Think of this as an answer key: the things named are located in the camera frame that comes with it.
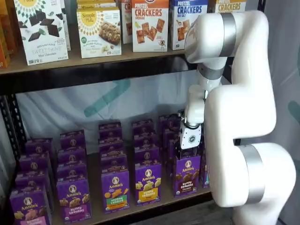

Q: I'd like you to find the purple Annie's box pink patch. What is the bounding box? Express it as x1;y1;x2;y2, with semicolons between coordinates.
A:
18;152;51;173
9;186;53;225
24;137;54;156
15;169;52;190

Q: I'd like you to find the light grey fabric curtain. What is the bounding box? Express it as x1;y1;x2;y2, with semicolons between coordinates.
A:
263;0;300;225

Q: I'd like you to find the orange pretzel crackers box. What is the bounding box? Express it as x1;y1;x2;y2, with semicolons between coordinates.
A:
131;0;169;53
120;0;133;45

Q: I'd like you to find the purple Annie's bunny grahams box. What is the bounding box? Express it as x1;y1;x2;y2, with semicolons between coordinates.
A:
57;163;89;182
60;129;87;150
56;178;92;225
57;148;88;166

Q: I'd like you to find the gold pretzel crackers box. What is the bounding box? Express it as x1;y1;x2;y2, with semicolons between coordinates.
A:
209;0;247;15

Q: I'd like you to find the purple Annie's box green patch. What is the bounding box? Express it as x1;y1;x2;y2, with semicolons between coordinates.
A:
98;138;127;157
100;170;131;214
98;121;123;141
100;154;129;173

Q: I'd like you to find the purple Annie's box brown patch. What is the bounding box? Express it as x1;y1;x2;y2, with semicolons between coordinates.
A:
166;140;180;169
163;128;182;143
158;114;182;131

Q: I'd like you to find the blue pretzel crackers box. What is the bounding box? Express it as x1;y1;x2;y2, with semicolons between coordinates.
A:
170;0;209;51

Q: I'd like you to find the purple Annie's box purple label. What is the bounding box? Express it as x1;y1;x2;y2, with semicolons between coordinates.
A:
174;154;203;198

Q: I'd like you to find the Simple Mills sweet thins box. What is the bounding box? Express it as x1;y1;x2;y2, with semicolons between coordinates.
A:
60;0;72;52
13;0;69;66

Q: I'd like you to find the black metal shelving rack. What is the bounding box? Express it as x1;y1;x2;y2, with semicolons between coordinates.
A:
0;0;268;225

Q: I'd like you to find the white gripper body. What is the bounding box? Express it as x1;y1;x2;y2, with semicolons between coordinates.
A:
179;123;203;150

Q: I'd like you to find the Simple Mills bars box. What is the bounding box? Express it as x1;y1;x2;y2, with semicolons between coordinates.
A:
77;0;120;10
76;6;122;59

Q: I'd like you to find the purple Annie's box teal patch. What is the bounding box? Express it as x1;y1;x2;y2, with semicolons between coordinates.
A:
201;150;211;188

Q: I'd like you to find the white backdrop sheet teal logo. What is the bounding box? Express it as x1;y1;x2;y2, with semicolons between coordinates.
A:
15;70;204;146

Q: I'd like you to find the orange Festival box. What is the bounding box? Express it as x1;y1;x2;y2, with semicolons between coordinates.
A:
0;0;19;56
0;21;12;69

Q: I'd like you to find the purple Annie's box yellow patch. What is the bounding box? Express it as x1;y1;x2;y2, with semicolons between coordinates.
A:
133;133;158;150
131;119;155;136
134;147;160;166
135;163;163;207

